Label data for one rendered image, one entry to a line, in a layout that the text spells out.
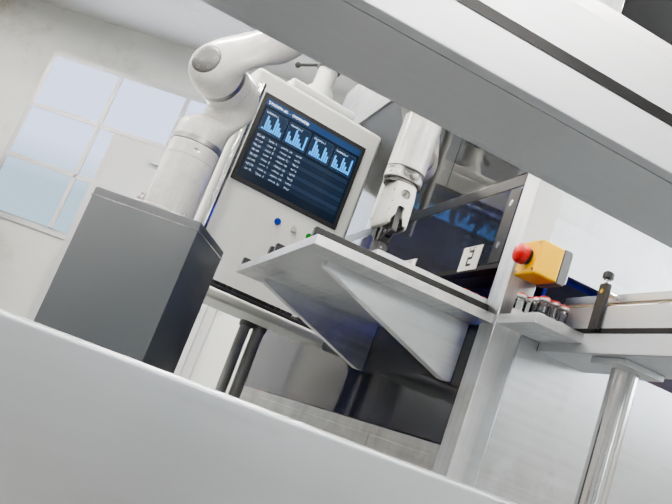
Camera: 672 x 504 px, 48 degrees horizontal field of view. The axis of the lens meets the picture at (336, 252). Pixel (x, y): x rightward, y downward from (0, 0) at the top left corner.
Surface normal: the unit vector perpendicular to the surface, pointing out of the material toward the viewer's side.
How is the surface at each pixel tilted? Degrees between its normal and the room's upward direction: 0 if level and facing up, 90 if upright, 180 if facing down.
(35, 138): 90
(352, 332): 90
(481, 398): 90
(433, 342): 90
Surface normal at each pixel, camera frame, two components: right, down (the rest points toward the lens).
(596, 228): 0.33, -0.10
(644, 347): -0.88, -0.40
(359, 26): -0.34, 0.91
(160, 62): -0.04, -0.25
